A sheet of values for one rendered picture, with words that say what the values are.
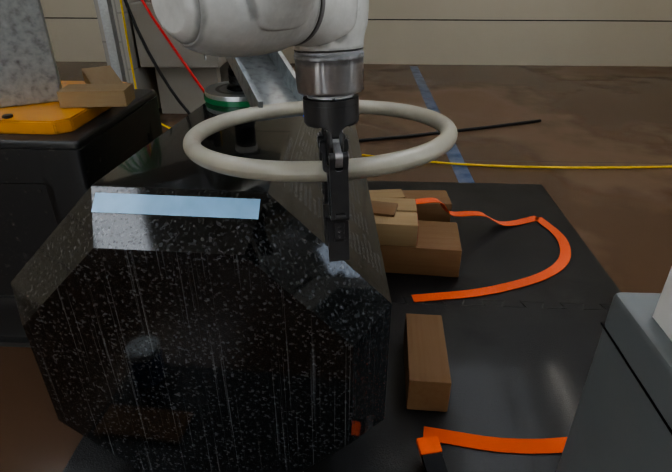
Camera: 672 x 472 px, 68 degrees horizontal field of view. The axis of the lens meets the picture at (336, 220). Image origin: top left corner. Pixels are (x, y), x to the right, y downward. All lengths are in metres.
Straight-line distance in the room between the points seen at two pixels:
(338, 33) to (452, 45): 5.69
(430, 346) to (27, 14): 1.55
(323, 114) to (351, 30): 0.11
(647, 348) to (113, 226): 0.85
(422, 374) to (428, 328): 0.20
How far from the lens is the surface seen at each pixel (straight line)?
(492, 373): 1.75
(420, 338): 1.64
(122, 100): 1.72
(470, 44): 6.34
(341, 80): 0.64
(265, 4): 0.50
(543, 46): 6.57
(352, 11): 0.63
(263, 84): 1.26
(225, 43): 0.50
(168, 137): 1.25
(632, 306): 0.77
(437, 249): 2.06
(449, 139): 0.84
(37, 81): 1.86
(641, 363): 0.74
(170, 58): 4.21
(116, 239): 0.98
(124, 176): 1.06
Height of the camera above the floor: 1.21
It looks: 28 degrees down
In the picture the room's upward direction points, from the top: straight up
